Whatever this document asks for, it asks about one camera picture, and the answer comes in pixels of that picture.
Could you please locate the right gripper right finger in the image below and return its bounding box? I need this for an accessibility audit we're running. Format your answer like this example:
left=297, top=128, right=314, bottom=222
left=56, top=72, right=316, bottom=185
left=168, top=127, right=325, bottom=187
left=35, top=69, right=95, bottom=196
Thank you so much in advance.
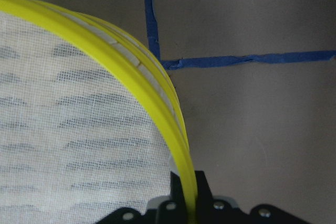
left=195, top=170, right=214, bottom=208

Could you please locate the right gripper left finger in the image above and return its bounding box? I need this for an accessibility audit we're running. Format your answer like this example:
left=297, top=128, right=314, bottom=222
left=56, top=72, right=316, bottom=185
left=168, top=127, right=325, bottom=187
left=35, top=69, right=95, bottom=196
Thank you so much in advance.
left=170, top=172, right=186, bottom=208

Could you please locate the yellow steamer layer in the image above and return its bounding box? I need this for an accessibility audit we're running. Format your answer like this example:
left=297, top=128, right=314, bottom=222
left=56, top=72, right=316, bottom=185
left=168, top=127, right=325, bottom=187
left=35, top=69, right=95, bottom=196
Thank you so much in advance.
left=38, top=1, right=189, bottom=148
left=1, top=0, right=197, bottom=223

